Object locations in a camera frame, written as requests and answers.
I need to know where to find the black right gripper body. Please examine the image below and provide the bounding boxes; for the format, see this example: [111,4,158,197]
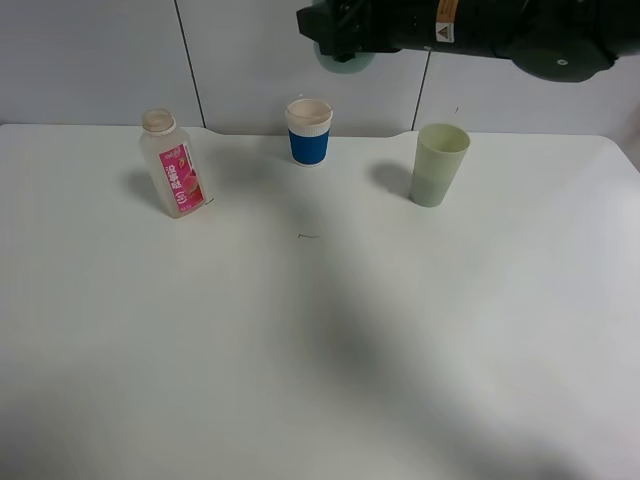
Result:
[359,0,520,55]

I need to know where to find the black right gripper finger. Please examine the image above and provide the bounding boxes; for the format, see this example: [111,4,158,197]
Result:
[296,1,365,61]

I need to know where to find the teal plastic cup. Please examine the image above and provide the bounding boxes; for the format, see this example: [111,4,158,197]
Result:
[314,43,375,75]

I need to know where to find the pink label drink bottle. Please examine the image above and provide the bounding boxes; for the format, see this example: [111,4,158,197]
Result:
[139,108,206,218]

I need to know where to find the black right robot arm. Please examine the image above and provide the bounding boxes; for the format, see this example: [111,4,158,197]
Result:
[296,0,639,83]

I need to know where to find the blue cup with white rim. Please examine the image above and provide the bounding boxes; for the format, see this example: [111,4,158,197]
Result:
[285,96,333,167]

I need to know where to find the pale yellow-green plastic cup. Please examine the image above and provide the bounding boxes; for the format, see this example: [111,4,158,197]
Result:
[409,123,471,208]

